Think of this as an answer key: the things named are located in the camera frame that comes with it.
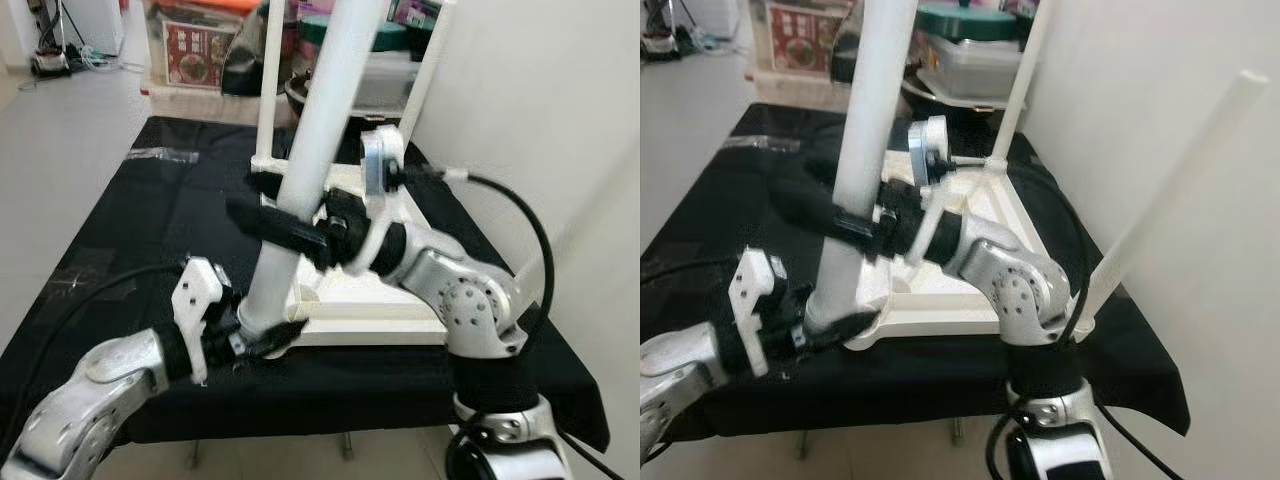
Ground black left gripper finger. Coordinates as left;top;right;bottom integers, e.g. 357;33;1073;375
240;320;309;359
800;312;879;351

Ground white plastic table leg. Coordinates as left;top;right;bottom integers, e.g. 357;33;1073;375
805;0;919;336
1075;70;1269;331
237;0;391;341
255;0;286;166
515;140;641;301
398;0;459;151
985;0;1056;176

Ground beige cloth covered bench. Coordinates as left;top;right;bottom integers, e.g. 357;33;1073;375
145;82;291;126
745;68;861;111

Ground white plastic table top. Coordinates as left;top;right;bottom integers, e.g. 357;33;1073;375
845;150;1101;351
250;155;541;346

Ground black tablecloth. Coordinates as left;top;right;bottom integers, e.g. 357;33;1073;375
640;102;1191;441
0;115;611;451

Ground black shiny bag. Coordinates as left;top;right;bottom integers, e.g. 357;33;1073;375
830;0;866;83
222;10;266;98

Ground storage box with orange lid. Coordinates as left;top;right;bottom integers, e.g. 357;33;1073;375
750;0;861;79
150;0;263;91

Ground clear plastic lidded container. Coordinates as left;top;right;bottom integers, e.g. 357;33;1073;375
355;50;421;111
918;38;1031;101

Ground clear tape patch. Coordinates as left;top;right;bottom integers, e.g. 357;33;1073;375
45;250;111;296

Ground green pot lid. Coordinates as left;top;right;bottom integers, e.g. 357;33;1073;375
915;3;1026;43
300;15;411;51

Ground white household appliance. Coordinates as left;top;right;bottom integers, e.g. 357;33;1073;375
60;0;126;56

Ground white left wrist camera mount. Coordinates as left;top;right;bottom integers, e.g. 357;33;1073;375
728;250;786;376
170;257;226;386

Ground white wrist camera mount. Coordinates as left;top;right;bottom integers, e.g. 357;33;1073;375
905;115;976;266
345;125;411;276
728;250;786;376
170;257;226;386

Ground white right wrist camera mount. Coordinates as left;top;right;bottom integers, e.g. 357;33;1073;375
905;115;976;266
345;125;411;276

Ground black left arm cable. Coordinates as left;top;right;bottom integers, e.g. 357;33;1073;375
640;258;741;286
0;262;186;421

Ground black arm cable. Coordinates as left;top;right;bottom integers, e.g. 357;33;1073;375
950;155;1096;341
640;258;741;286
405;165;556;331
0;262;186;421

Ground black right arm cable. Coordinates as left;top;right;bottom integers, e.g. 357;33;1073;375
950;155;1096;341
405;165;556;331

